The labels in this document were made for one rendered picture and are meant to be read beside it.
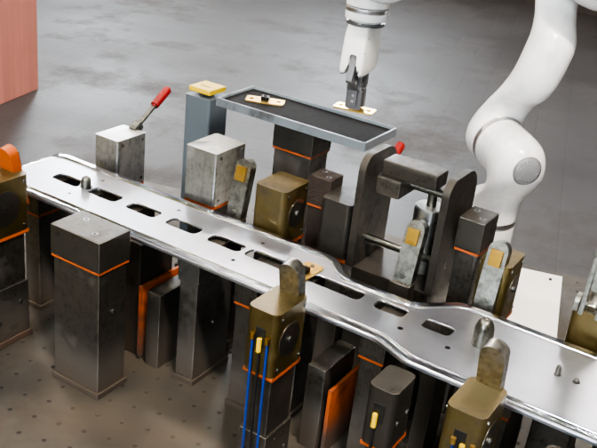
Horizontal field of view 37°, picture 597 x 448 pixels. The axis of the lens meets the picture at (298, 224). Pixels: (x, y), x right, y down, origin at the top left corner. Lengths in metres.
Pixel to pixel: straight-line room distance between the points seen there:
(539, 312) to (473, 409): 0.93
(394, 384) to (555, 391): 0.24
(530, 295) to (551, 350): 0.71
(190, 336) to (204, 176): 0.32
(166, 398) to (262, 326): 0.42
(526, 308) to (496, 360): 0.90
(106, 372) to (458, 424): 0.75
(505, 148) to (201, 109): 0.67
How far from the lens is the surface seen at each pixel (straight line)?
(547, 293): 2.24
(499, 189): 1.96
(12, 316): 1.90
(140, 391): 1.78
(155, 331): 1.80
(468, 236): 1.62
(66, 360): 1.78
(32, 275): 2.02
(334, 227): 1.72
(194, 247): 1.65
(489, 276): 1.59
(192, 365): 1.78
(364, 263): 1.73
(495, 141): 1.96
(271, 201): 1.73
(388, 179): 1.63
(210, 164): 1.80
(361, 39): 1.76
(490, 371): 1.28
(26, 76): 5.68
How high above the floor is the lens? 1.75
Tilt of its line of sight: 25 degrees down
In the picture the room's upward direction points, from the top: 7 degrees clockwise
